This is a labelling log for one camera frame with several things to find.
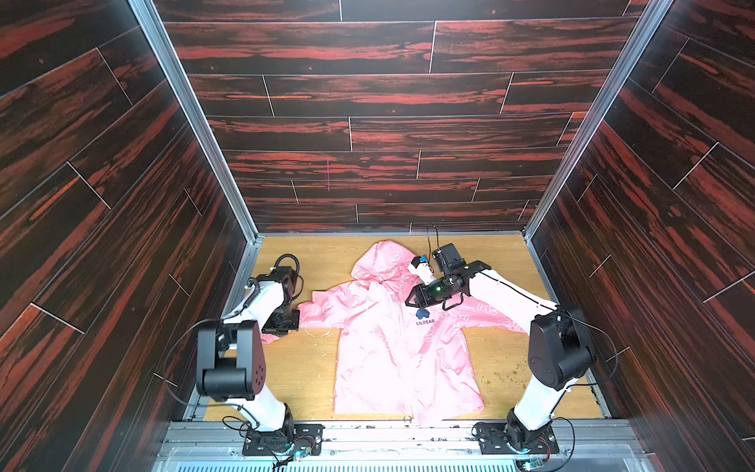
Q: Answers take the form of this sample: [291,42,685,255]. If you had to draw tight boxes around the aluminium front rail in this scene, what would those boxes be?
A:
[153,419,656,471]

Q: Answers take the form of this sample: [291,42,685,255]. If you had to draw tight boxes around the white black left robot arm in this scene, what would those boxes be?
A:
[196,254,304,455]

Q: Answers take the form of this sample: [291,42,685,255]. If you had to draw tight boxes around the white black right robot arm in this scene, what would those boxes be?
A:
[405,244,596,454]

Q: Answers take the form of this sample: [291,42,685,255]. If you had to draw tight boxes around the aluminium left corner post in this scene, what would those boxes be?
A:
[128,0,259,244]

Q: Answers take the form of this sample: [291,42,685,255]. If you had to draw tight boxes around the aluminium right corner post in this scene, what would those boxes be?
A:
[523,0,674,245]

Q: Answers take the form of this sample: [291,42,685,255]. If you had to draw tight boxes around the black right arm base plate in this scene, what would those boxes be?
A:
[472,422,560,455]

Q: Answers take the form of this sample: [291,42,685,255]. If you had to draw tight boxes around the pink printed jacket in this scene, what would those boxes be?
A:
[260,237,528,424]

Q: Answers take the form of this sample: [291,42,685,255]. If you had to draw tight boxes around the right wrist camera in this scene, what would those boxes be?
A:
[407,256,436,285]

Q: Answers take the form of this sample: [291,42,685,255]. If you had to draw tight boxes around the aluminium corner post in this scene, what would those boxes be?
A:
[128,0,259,244]
[523,0,674,245]

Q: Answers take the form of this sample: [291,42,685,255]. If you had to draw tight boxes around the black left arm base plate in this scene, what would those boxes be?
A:
[242,423,324,459]

